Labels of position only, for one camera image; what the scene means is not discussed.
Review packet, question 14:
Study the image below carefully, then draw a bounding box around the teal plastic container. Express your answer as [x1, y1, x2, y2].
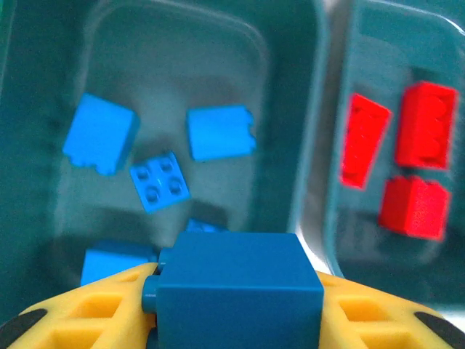
[323, 0, 465, 317]
[0, 0, 331, 328]

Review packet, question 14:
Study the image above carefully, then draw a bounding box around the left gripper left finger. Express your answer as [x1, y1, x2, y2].
[0, 262, 163, 349]

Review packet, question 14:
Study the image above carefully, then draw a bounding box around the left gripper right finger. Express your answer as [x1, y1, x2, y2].
[315, 270, 465, 349]

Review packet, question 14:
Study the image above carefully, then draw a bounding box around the red lego brick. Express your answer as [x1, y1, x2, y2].
[339, 93, 393, 189]
[377, 174, 452, 241]
[394, 81, 459, 171]

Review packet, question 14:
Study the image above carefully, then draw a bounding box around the blue lego brick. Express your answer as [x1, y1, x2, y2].
[79, 238, 159, 288]
[185, 217, 230, 234]
[141, 232, 325, 349]
[186, 104, 257, 163]
[61, 92, 141, 177]
[129, 151, 192, 214]

